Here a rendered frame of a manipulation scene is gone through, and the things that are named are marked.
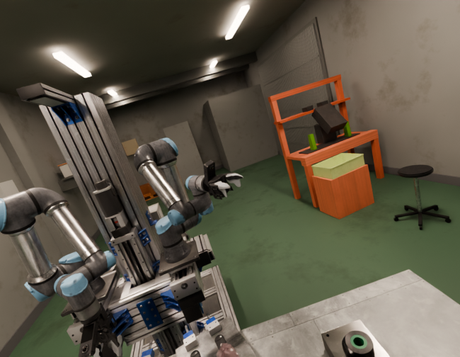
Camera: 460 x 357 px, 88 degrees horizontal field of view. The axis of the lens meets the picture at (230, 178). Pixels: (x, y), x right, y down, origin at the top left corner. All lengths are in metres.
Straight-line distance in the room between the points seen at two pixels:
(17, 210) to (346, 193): 3.21
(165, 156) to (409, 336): 1.24
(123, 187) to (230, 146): 6.52
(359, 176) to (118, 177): 2.94
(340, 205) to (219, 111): 5.33
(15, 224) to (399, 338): 1.48
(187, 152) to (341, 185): 6.13
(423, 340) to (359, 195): 2.64
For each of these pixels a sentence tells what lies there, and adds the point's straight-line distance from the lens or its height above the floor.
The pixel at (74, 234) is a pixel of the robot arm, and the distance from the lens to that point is 1.21.
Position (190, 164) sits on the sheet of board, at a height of 0.57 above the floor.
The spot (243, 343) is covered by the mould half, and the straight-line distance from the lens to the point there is 1.07.
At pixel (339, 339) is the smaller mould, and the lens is 1.05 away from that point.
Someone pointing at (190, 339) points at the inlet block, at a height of 0.88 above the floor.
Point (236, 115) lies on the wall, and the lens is 7.92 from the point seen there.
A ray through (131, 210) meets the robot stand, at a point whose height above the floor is 1.35.
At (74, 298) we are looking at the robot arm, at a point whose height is 1.27.
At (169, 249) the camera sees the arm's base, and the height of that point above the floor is 1.11.
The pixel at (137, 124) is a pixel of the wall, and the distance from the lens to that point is 8.96.
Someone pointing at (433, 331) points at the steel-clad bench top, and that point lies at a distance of 1.19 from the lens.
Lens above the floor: 1.68
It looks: 14 degrees down
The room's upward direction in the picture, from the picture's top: 18 degrees counter-clockwise
